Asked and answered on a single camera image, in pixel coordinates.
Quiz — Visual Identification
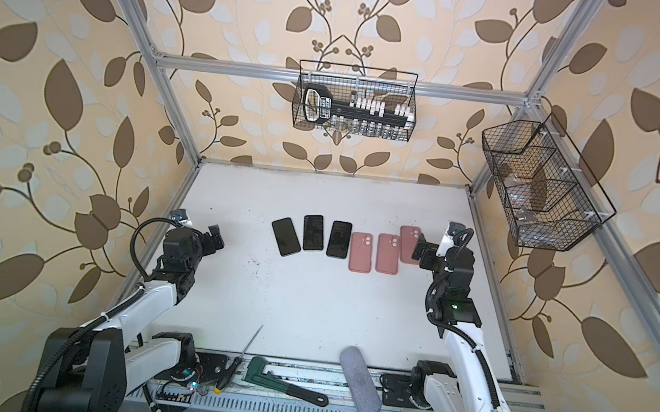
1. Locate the pink phone case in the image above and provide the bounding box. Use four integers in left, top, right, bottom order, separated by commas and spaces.
348, 232, 374, 274
399, 225, 422, 265
375, 234, 401, 275

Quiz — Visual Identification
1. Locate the blue phone black screen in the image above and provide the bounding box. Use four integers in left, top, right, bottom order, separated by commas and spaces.
326, 221, 353, 260

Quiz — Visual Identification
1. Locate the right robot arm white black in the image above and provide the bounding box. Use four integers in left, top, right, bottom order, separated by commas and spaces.
409, 230, 512, 412

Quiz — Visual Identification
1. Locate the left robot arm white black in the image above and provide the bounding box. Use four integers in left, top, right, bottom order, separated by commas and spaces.
20, 210, 225, 412

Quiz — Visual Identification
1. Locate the grey oblong pouch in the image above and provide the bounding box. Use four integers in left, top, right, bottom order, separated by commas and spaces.
339, 346, 383, 412

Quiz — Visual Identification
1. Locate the green pipe wrench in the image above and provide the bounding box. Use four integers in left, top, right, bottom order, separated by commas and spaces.
243, 356, 330, 408

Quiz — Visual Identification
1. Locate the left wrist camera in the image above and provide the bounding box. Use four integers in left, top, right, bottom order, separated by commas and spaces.
169, 208, 193, 227

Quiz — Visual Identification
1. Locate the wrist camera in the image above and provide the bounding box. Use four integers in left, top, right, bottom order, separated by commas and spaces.
437, 221, 468, 257
169, 208, 193, 227

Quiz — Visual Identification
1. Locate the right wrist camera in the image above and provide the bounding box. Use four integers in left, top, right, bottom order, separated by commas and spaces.
437, 221, 468, 257

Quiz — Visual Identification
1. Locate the screwdriver black yellow handle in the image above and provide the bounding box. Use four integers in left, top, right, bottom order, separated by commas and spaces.
214, 326, 263, 394

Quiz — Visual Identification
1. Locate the black wire basket right wall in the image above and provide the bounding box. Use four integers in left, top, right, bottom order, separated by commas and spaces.
481, 114, 617, 252

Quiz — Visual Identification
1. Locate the black wire basket wall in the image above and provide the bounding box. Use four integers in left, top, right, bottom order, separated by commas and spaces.
292, 60, 419, 143
481, 114, 617, 252

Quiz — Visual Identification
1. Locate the black socket set rail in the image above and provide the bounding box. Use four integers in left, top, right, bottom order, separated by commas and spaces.
295, 83, 417, 131

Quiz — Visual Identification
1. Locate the black wire basket back wall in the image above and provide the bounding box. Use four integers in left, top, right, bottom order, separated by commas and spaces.
292, 60, 419, 143

